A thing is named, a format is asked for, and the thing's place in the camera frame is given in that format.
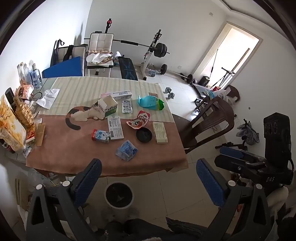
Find white padded chair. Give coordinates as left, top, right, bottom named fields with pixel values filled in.
left=52, top=39, right=86, bottom=67
left=84, top=32, right=115, bottom=77

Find blue folded mat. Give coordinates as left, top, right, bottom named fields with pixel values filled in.
left=42, top=56, right=84, bottom=79

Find black floor barbell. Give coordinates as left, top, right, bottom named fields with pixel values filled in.
left=180, top=73, right=198, bottom=85

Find yellow snack bag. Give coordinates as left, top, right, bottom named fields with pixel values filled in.
left=0, top=95, right=27, bottom=152

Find barbell with black plates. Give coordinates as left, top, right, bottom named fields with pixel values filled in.
left=84, top=38, right=170, bottom=58

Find small blue milk carton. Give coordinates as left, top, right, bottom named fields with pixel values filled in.
left=92, top=129, right=111, bottom=143

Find white medicine box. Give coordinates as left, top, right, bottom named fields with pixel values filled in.
left=152, top=122, right=168, bottom=144

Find silver blister pack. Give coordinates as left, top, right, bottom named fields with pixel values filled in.
left=121, top=100, right=134, bottom=114

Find blue liquid glass bottle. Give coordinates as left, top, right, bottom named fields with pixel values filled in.
left=31, top=63, right=42, bottom=90

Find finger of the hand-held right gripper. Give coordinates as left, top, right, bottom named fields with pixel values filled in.
left=214, top=155, right=255, bottom=174
left=219, top=146, right=266, bottom=163

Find blue green plastic bag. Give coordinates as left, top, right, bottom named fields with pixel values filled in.
left=138, top=95, right=165, bottom=112

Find white round trash bin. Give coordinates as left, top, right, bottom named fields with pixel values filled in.
left=104, top=182, right=135, bottom=210

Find white plastic bag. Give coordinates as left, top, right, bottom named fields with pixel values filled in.
left=207, top=89, right=233, bottom=102

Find red white small box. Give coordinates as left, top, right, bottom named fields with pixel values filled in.
left=25, top=126, right=37, bottom=144

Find person's right leg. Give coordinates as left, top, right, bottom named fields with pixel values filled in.
left=125, top=218, right=176, bottom=241

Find white toothpaste box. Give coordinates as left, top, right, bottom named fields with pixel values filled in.
left=101, top=90, right=133, bottom=100

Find red black vacuum handle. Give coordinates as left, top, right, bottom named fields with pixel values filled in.
left=105, top=18, right=114, bottom=34

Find black tripod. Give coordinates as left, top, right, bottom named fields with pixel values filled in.
left=215, top=141, right=248, bottom=151

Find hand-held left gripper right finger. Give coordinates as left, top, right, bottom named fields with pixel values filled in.
left=196, top=159, right=271, bottom=241

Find black weight bench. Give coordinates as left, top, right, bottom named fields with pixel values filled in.
left=117, top=55, right=139, bottom=81

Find person's leg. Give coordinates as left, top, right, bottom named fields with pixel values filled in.
left=102, top=220, right=130, bottom=241
left=125, top=218, right=176, bottom=241

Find brown cardboard sheet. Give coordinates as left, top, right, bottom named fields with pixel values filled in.
left=35, top=123, right=46, bottom=147

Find white barbell rack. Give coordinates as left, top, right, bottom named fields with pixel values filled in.
left=135, top=29, right=163, bottom=81

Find chrome dumbbell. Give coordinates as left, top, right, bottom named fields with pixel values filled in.
left=164, top=87, right=176, bottom=100

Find person's right forearm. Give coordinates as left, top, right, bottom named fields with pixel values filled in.
left=266, top=185, right=289, bottom=215

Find white printed flat box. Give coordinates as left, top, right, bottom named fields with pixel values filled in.
left=107, top=115, right=124, bottom=140

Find black round lid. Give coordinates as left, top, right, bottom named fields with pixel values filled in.
left=136, top=127, right=153, bottom=143

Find person's left leg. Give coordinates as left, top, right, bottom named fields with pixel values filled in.
left=102, top=220, right=130, bottom=241

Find beige cloth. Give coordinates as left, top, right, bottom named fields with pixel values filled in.
left=86, top=51, right=114, bottom=66

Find golden ornate bottle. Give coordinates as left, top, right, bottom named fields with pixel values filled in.
left=13, top=94, right=35, bottom=128

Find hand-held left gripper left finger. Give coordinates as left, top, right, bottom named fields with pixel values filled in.
left=26, top=159, right=102, bottom=241

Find blue plastic wrapper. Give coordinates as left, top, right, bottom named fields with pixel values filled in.
left=116, top=140, right=139, bottom=161

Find table with brown cloth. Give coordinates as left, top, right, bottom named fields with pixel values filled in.
left=25, top=76, right=189, bottom=178

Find white green milk carton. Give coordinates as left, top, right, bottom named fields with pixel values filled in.
left=97, top=96, right=119, bottom=118

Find black spray can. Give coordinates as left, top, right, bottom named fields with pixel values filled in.
left=5, top=88, right=18, bottom=114

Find red snack wrapper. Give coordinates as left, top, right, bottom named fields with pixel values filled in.
left=127, top=110, right=151, bottom=130

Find grey gloves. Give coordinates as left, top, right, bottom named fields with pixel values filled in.
left=236, top=119, right=260, bottom=145

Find white crumpled tissue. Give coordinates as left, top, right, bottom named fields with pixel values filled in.
left=35, top=88, right=60, bottom=110

